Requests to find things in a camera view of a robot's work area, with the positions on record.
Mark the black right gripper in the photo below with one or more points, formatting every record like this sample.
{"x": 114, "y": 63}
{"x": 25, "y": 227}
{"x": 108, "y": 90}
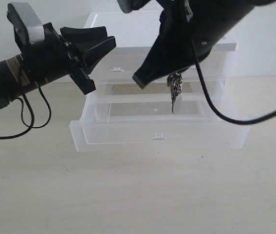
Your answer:
{"x": 188, "y": 31}

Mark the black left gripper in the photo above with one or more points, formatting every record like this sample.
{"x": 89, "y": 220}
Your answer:
{"x": 75, "y": 52}

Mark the keys with blue fob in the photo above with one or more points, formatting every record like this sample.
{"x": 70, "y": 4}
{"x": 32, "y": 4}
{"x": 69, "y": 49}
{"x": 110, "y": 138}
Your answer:
{"x": 174, "y": 82}

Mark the clear wide drawer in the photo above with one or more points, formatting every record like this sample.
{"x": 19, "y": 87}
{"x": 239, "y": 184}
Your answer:
{"x": 123, "y": 116}

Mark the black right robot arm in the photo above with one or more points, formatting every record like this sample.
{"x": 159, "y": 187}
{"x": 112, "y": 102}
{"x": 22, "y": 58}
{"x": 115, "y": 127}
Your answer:
{"x": 233, "y": 12}

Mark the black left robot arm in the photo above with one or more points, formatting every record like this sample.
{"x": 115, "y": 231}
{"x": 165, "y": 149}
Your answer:
{"x": 13, "y": 80}

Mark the clear upper left drawer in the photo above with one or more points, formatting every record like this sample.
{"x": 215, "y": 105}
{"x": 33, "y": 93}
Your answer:
{"x": 121, "y": 63}

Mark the white plastic drawer cabinet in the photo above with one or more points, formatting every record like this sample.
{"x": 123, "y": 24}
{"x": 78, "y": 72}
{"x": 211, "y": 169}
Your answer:
{"x": 140, "y": 29}

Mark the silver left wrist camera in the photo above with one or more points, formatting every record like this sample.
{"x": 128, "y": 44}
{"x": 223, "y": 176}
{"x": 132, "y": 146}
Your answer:
{"x": 28, "y": 28}

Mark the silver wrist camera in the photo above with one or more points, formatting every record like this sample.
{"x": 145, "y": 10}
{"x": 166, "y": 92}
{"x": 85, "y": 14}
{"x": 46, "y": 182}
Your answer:
{"x": 28, "y": 28}
{"x": 128, "y": 6}

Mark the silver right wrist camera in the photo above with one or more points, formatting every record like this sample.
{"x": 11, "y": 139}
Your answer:
{"x": 128, "y": 6}

